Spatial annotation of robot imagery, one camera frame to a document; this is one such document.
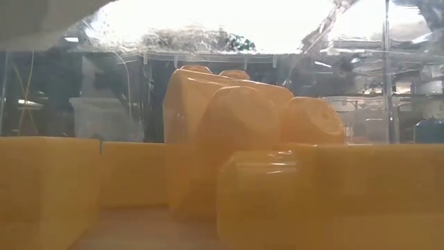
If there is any large yellow building block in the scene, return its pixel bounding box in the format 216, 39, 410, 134
162, 65, 295, 219

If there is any large clear plastic bin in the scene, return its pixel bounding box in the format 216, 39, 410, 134
0, 0, 444, 250

